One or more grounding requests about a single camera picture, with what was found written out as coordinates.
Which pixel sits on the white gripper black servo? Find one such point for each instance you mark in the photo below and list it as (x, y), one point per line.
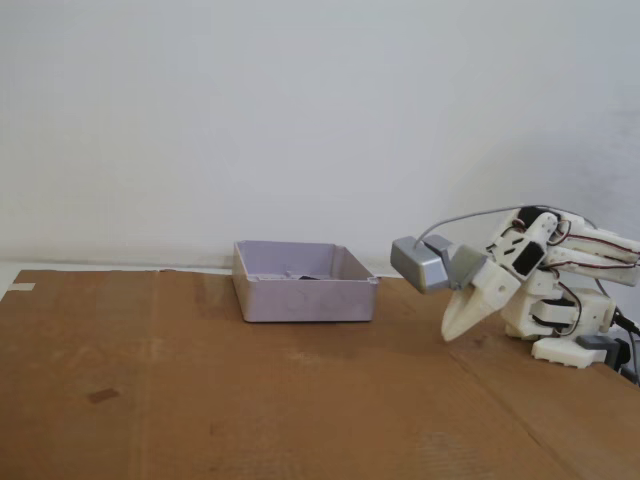
(481, 302)

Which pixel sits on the black rectangular block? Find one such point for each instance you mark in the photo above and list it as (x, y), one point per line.
(310, 278)

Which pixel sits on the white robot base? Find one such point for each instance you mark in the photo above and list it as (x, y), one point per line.
(595, 310)

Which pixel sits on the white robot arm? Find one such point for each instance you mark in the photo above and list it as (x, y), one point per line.
(600, 245)

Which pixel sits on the grey plastic box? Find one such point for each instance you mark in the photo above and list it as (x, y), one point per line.
(300, 300)

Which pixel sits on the grey black table clamp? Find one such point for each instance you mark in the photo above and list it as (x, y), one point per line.
(592, 343)

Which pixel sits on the brown cardboard sheet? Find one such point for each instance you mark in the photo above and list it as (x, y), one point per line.
(200, 375)

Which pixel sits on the white tape strip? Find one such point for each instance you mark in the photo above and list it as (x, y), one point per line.
(22, 287)

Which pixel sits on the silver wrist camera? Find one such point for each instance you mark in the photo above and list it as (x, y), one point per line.
(415, 265)

